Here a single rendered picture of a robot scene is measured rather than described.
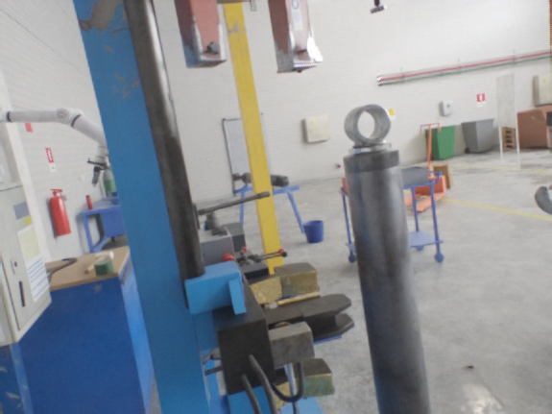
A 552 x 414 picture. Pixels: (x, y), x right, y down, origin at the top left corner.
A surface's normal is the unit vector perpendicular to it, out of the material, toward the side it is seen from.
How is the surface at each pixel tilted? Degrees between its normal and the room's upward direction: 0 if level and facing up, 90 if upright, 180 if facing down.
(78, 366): 90
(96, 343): 90
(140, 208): 90
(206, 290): 90
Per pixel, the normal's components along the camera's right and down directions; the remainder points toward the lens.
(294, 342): 0.22, 0.11
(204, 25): 0.58, 0.03
